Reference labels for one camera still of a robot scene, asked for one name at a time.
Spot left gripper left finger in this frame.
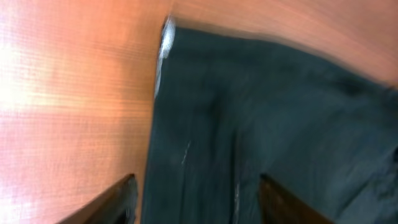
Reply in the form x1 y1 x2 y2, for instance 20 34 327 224
59 174 138 224

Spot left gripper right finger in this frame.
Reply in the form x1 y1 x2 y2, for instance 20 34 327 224
258 174 333 224

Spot black shorts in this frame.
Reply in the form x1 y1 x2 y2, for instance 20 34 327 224
141 17 397 223

